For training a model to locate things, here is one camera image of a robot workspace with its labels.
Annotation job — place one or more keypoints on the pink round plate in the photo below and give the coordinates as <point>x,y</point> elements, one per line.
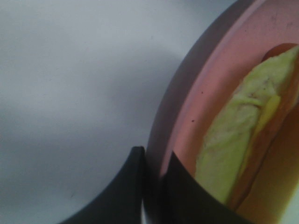
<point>229,48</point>

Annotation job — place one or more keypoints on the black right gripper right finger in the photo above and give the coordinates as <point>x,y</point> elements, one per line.
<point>185,202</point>

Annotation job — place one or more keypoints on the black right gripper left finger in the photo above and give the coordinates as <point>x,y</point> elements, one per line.
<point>120,202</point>

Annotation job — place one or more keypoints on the sandwich with lettuce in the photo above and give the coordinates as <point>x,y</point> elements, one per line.
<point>249,158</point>

